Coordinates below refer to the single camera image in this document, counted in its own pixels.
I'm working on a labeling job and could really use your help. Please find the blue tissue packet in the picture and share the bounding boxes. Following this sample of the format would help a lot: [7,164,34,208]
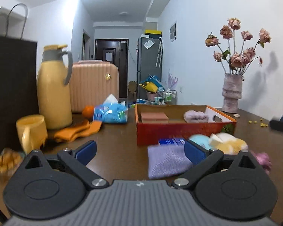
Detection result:
[93,94,128,124]

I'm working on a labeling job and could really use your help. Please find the lilac fluffy cloth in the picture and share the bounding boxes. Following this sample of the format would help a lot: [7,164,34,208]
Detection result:
[183,110,210,123]

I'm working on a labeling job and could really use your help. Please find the lilac knitted cloth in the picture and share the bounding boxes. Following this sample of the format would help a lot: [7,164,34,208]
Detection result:
[147,144,194,180]

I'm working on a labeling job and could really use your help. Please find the purple dried flower bunch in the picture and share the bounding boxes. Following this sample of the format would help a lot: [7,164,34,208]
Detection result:
[167,69,178,90]

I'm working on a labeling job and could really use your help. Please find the black paper bag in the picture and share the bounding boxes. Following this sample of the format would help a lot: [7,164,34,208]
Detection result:
[0,3,39,157]

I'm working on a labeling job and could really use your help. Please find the light blue fluffy ball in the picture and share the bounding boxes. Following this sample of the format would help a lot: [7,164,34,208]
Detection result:
[188,134,213,150]

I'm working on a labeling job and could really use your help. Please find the hanging folded umbrella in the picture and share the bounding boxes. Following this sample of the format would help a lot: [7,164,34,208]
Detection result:
[156,37,164,67]

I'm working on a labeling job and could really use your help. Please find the pink fluffy scrunchie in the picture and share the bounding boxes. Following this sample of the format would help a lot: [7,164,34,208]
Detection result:
[251,151,272,173]

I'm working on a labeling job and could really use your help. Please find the clear snack bag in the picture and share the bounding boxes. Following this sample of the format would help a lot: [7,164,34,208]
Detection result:
[0,148,24,182]

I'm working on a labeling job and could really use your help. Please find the yellow white plush toy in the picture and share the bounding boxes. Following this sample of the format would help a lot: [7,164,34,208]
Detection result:
[215,132,248,154]

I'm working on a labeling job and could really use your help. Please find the wire storage cart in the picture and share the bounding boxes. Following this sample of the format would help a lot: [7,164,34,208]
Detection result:
[156,88,177,105]

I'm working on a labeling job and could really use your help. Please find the orange fruit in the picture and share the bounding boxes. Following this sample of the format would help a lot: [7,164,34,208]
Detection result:
[82,105,95,118]

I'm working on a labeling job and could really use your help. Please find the white wall panel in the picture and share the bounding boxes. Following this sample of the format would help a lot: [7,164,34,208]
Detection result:
[169,21,178,42]

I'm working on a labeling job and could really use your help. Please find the pink ribbed suitcase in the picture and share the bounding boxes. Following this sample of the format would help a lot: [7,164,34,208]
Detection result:
[69,60,119,113]

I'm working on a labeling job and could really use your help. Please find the yellow mug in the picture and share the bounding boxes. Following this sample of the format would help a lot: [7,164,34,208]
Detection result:
[16,114,48,154]

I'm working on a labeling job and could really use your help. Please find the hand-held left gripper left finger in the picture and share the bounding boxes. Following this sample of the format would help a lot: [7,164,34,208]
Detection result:
[24,140,109,190]

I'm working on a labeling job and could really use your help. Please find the pink sponge block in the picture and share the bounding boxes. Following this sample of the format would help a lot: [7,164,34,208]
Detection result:
[140,112,169,124]

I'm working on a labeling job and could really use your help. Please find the small blue white packet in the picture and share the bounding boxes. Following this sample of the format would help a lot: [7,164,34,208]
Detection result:
[158,138,187,146]

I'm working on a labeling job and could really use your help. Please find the orange cloth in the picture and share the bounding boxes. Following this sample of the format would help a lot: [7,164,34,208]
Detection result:
[54,119,102,143]

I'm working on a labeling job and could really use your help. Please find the white sponge wedge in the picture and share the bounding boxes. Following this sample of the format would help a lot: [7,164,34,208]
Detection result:
[209,133,224,149]

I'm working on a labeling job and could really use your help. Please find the side room door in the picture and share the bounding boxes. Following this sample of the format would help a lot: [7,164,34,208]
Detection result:
[82,29,91,62]

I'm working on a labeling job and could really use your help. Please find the yellow storage box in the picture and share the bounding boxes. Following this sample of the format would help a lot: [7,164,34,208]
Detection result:
[144,29,162,38]

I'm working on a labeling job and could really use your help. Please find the scattered yellow crumbs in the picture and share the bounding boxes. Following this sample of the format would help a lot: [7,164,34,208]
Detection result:
[248,118,269,128]

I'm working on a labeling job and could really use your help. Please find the yellow thermos jug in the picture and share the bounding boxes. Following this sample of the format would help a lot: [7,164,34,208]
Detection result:
[36,44,73,130]

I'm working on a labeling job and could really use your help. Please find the orange cardboard box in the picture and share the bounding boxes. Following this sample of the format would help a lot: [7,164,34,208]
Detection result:
[134,104,238,146]

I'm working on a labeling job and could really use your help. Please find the pink ribbed vase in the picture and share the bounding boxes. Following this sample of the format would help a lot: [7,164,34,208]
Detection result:
[222,73,244,113]

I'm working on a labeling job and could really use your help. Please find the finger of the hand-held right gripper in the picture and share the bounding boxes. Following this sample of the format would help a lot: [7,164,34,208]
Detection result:
[268,114,283,134]

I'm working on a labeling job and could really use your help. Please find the dark brown entrance door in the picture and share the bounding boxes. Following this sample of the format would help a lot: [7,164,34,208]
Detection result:
[95,38,129,98]

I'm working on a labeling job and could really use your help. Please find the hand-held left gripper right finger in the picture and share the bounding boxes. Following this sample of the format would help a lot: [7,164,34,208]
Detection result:
[171,140,260,190]

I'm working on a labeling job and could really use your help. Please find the grey refrigerator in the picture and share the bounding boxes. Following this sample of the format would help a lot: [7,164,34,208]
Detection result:
[137,36,163,99]

